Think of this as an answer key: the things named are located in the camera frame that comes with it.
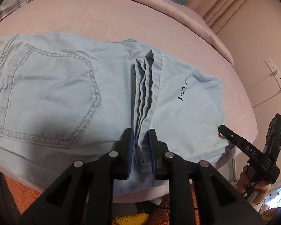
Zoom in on person's right hand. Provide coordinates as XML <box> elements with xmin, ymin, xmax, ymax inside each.
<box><xmin>235</xmin><ymin>164</ymin><xmax>272</xmax><ymax>212</ymax></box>

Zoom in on white power cable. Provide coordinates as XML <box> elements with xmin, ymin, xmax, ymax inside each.
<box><xmin>246</xmin><ymin>71</ymin><xmax>281</xmax><ymax>109</ymax></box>

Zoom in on light blue denim pants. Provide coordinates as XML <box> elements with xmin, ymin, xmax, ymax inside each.
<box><xmin>0</xmin><ymin>33</ymin><xmax>228</xmax><ymax>194</ymax></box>

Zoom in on orange floor rug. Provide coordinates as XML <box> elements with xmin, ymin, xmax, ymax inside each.
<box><xmin>3</xmin><ymin>175</ymin><xmax>202</xmax><ymax>225</ymax></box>

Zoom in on white wall power strip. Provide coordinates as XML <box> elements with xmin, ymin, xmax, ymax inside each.
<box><xmin>265</xmin><ymin>57</ymin><xmax>281</xmax><ymax>90</ymax></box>

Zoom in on pink bed mattress sheet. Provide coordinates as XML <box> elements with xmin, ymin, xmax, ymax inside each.
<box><xmin>0</xmin><ymin>0</ymin><xmax>257</xmax><ymax>141</ymax></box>

